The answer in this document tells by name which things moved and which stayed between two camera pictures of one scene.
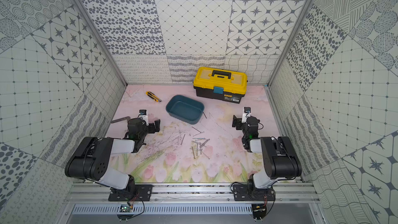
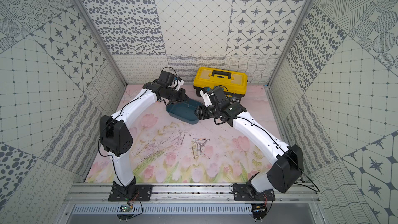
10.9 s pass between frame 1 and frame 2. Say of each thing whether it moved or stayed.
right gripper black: moved
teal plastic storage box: stayed
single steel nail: stayed
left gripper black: moved
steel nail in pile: stayed
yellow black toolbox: stayed
